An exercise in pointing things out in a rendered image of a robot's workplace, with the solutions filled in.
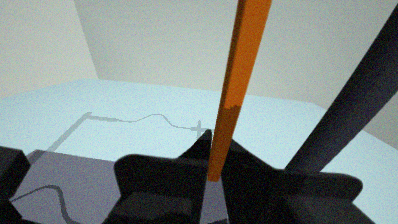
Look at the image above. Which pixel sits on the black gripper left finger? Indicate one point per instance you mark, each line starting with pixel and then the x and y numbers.
pixel 183 177

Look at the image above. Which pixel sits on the orange handle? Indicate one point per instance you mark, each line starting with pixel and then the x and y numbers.
pixel 250 20

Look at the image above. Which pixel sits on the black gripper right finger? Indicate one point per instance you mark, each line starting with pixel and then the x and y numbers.
pixel 252 188

